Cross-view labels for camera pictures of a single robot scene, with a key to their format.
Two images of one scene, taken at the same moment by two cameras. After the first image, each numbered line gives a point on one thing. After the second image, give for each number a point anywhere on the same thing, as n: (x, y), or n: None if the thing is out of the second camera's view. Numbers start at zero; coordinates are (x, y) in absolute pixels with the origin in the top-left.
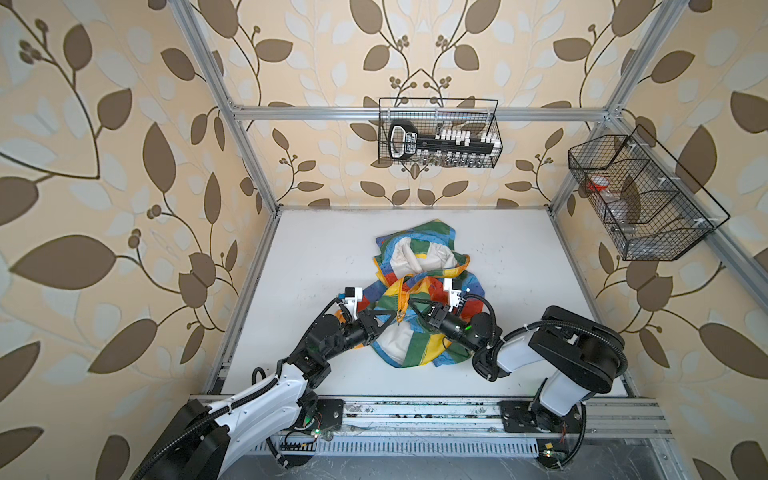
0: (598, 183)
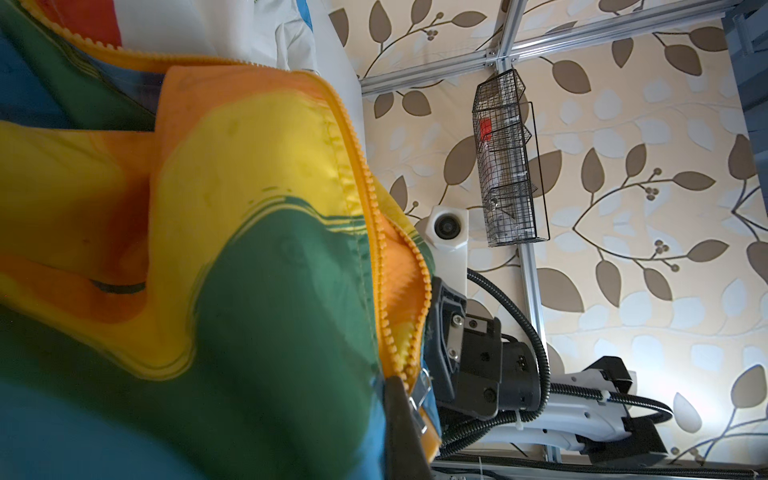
0: (486, 129)
